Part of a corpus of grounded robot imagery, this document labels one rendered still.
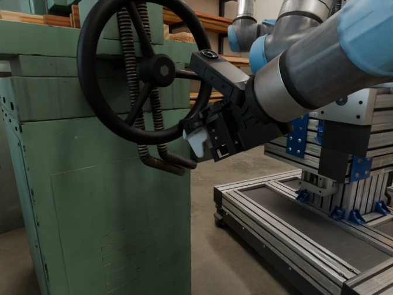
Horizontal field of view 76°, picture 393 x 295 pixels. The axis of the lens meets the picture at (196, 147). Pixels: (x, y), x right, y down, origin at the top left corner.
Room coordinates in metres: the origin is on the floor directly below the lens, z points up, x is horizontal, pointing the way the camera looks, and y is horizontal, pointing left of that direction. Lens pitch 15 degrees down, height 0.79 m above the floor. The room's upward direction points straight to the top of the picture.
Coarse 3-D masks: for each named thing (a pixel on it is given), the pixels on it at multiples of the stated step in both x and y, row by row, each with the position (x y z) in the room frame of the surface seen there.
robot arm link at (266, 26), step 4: (264, 20) 1.19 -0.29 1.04; (268, 20) 1.17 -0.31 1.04; (272, 20) 1.16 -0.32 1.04; (260, 24) 1.20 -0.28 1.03; (264, 24) 1.19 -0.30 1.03; (268, 24) 1.17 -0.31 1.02; (272, 24) 1.16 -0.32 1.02; (260, 28) 1.18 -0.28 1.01; (264, 28) 1.17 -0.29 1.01; (268, 28) 1.16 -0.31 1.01; (272, 28) 1.16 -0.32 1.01; (260, 32) 1.17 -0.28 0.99; (264, 32) 1.17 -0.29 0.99; (268, 32) 1.16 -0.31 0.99; (272, 32) 1.16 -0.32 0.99; (260, 36) 1.17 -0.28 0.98
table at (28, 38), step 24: (0, 24) 0.50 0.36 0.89; (24, 24) 0.52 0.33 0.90; (0, 48) 0.49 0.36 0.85; (24, 48) 0.52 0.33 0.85; (48, 48) 0.54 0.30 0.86; (72, 48) 0.57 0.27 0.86; (96, 48) 0.51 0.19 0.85; (120, 48) 0.54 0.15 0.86; (168, 48) 0.62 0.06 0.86; (192, 48) 0.78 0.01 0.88
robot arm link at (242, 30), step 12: (240, 0) 1.27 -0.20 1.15; (252, 0) 1.26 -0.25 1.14; (240, 12) 1.25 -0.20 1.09; (252, 12) 1.25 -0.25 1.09; (240, 24) 1.21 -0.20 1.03; (252, 24) 1.21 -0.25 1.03; (228, 36) 1.22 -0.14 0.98; (240, 36) 1.19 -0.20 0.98; (252, 36) 1.18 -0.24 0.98; (240, 48) 1.22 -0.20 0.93
